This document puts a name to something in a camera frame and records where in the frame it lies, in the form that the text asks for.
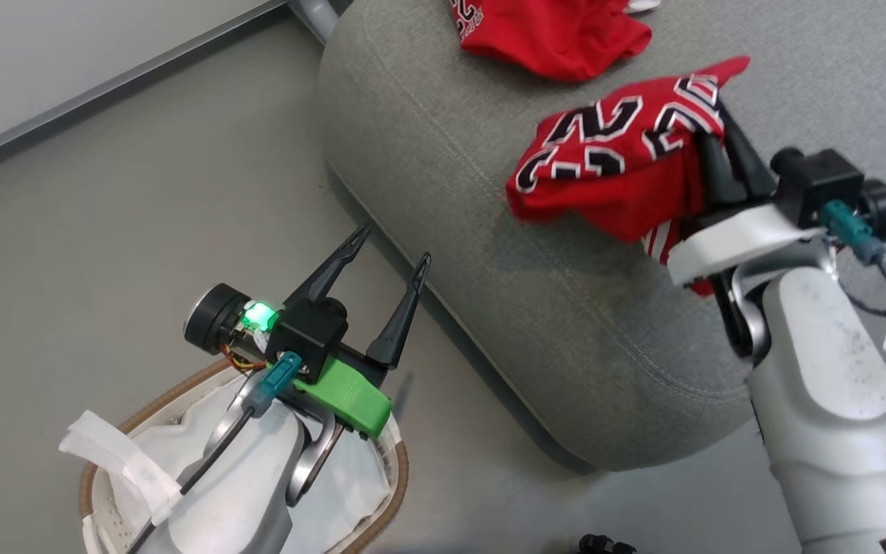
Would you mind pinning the wicker laundry basket white liner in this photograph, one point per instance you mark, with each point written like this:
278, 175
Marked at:
351, 492

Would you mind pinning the brown and white laundry basket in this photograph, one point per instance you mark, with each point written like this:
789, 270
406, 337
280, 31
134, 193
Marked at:
401, 477

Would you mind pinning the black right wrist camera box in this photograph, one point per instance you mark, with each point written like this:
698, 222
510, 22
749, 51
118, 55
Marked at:
827, 185

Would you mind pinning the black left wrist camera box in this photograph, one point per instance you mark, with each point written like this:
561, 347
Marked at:
304, 335

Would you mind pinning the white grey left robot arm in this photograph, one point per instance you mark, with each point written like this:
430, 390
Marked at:
243, 477

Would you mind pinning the grey fabric sofa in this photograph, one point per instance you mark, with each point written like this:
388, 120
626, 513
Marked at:
451, 192

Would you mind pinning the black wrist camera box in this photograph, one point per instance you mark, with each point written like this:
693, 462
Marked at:
827, 185
304, 335

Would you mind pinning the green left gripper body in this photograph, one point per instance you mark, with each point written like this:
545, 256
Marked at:
351, 396

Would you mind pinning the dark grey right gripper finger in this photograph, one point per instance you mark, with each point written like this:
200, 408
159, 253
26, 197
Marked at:
751, 165
720, 173

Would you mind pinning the grey partition bottom rail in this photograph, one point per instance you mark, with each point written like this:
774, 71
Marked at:
104, 88

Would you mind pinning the red jersey with large numbers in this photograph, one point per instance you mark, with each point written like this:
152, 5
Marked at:
589, 208

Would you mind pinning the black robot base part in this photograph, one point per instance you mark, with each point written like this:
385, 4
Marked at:
604, 545

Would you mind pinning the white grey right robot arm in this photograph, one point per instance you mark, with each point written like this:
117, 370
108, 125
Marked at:
827, 369

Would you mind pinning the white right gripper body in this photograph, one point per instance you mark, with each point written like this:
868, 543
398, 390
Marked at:
735, 238

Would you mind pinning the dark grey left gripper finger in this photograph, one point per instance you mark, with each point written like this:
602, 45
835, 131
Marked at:
331, 265
404, 315

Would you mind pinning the grey rounded partition foot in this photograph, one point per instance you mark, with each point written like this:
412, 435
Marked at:
316, 15

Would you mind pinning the red garment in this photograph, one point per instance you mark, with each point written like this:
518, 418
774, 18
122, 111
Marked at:
551, 38

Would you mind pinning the small white object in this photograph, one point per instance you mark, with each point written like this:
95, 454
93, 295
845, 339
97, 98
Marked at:
643, 5

